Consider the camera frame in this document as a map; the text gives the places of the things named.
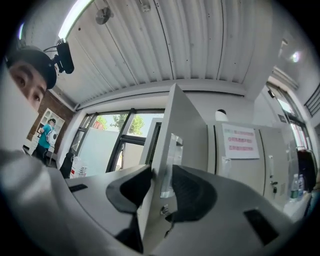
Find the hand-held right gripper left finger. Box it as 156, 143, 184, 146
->
65, 164, 154, 253

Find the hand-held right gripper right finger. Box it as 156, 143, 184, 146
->
149, 164, 302, 256

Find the grey metal locker door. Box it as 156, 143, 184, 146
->
138, 83, 210, 253

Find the grey metal locker cabinet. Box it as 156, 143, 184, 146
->
205, 119, 295, 210

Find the black framed window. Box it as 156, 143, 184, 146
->
71, 108, 166, 174

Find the white box with red print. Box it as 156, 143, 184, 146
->
70, 155, 89, 179

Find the black bag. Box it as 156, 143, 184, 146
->
59, 152, 75, 180

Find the white paper notice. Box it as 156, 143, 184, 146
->
221, 122, 261, 160

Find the white rounded device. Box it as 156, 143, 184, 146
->
215, 108, 229, 123

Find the white display shelf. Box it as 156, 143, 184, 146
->
30, 107, 66, 156

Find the clear plastic water bottle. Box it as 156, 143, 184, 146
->
289, 173, 300, 202
297, 173, 306, 198

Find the dark hanging clothing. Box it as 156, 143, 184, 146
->
295, 148, 318, 194

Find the person's face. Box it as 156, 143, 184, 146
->
9, 59, 48, 111

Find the round metal ceiling fixture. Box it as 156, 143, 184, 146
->
95, 6, 114, 26

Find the long ceiling tube lamp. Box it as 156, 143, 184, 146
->
58, 0, 96, 39

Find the black head camera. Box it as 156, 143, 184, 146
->
44, 38, 75, 75

